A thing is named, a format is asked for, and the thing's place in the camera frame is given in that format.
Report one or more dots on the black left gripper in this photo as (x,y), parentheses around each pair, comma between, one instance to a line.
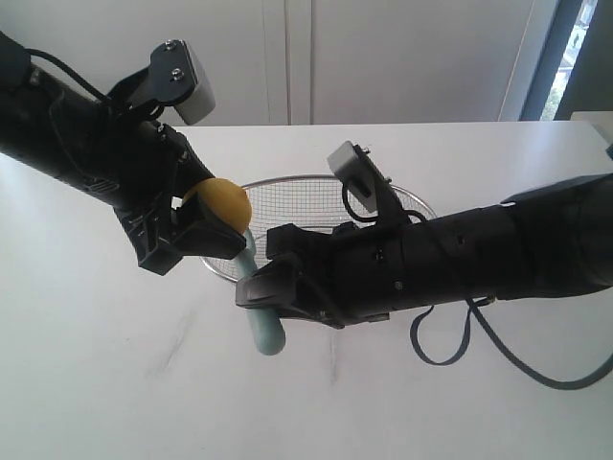
(120,154)

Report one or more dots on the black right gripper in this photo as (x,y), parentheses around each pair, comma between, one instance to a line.
(356,275)

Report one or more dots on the yellow lemon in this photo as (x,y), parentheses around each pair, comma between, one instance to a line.
(227,200)

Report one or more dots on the teal handled peeler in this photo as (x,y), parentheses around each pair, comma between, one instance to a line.
(265,325)

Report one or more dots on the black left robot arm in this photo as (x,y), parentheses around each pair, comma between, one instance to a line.
(27,93)

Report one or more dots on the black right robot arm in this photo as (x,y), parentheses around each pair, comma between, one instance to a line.
(549,242)

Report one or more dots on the oval wire mesh basket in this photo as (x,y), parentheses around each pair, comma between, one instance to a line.
(312,202)

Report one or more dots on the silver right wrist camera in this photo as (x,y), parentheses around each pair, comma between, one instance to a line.
(359,176)

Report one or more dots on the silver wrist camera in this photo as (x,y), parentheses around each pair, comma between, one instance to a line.
(359,176)
(175,78)

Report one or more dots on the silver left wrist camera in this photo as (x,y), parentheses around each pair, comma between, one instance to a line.
(175,78)

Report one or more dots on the window with dark frame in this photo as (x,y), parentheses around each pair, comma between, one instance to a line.
(574,68)

